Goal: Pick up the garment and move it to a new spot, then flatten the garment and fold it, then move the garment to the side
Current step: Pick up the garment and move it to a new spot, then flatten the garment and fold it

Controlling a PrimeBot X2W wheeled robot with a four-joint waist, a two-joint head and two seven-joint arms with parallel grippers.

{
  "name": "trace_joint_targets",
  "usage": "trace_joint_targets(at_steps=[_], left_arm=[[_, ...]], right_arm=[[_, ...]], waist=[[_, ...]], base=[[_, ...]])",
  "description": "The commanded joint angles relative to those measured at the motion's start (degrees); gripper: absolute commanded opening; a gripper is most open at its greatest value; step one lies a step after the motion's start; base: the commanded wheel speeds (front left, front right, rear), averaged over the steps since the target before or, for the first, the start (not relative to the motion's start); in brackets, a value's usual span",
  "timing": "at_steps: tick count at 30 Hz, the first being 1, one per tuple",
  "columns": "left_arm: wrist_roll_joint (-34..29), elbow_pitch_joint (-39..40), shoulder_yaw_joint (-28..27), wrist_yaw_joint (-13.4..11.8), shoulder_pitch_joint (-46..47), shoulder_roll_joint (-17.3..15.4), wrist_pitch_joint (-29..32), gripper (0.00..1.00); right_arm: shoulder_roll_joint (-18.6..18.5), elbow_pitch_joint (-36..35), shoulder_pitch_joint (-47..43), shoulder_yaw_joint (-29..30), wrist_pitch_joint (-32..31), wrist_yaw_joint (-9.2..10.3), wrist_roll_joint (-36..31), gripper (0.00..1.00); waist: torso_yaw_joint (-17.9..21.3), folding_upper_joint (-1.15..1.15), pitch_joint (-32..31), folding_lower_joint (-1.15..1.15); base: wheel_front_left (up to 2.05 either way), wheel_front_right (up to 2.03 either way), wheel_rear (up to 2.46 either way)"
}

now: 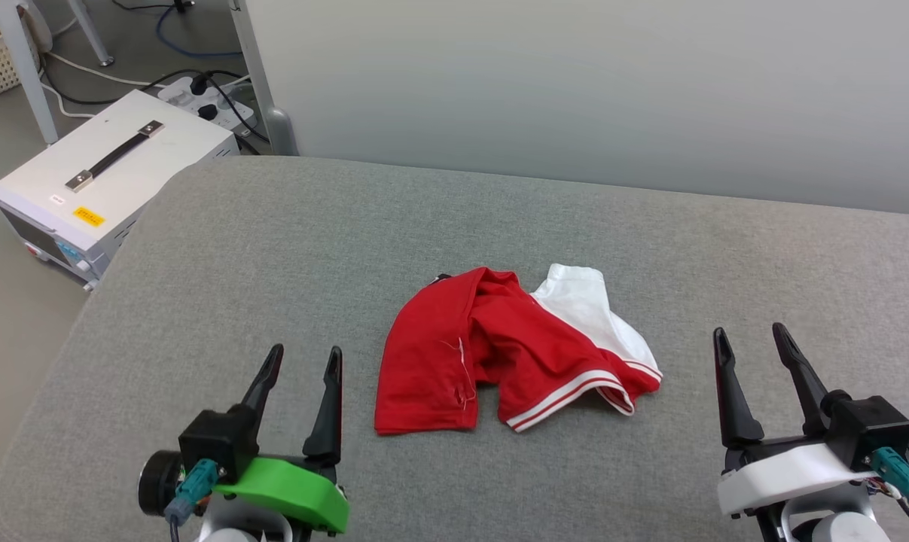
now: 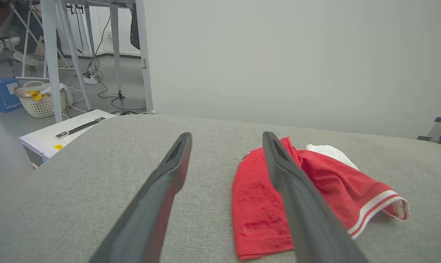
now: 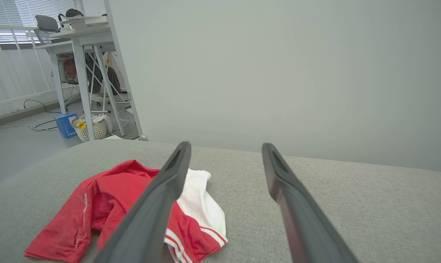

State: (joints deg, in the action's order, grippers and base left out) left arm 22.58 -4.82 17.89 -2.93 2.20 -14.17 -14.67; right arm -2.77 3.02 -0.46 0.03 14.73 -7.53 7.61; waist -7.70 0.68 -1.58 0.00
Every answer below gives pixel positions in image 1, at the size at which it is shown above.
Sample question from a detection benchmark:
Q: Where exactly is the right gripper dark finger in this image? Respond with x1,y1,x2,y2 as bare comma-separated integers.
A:
712,327,766,449
771,322,833,439

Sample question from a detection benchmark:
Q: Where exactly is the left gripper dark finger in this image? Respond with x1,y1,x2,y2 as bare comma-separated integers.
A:
301,346,344,464
240,344,285,445

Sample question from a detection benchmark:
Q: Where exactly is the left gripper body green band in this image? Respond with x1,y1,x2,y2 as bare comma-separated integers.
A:
138,449,350,534

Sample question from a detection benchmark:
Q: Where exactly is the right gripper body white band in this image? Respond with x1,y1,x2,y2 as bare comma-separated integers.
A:
716,432,909,542

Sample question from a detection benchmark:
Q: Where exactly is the red and white garment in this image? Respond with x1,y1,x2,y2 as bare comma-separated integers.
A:
374,263,663,436

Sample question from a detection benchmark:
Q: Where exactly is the white power supply box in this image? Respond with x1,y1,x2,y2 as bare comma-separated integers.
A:
0,89,242,293

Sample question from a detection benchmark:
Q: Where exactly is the white power strip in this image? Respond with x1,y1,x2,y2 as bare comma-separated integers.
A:
157,75,258,135

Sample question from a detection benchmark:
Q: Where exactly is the white table leg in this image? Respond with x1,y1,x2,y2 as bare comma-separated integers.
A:
0,0,60,145
66,0,116,68

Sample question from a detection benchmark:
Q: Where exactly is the grey partition post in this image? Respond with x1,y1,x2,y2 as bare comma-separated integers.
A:
228,0,299,157

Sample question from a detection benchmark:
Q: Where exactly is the black floor cable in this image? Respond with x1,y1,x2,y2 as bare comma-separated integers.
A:
40,66,271,145

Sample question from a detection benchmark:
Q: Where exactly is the blue floor cable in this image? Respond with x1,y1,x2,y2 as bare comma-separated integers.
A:
155,4,245,60

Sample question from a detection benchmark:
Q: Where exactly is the white floor cable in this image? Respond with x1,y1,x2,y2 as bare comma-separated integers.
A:
40,50,158,121

